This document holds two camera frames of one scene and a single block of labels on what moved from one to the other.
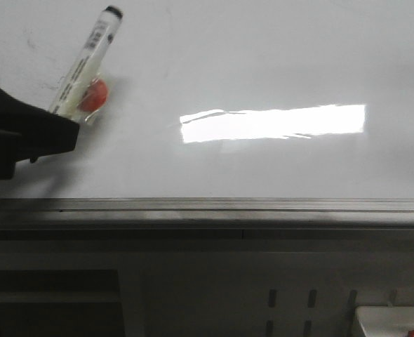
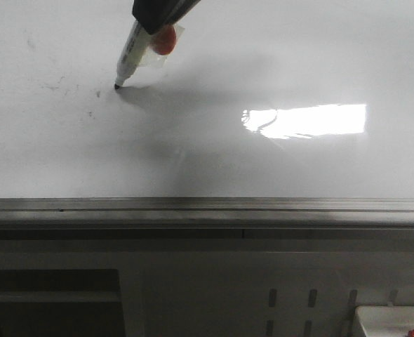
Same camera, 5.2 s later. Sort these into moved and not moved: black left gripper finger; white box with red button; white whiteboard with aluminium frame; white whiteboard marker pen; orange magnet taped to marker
Moved: black left gripper finger; orange magnet taped to marker; white whiteboard marker pen
Not moved: white whiteboard with aluminium frame; white box with red button
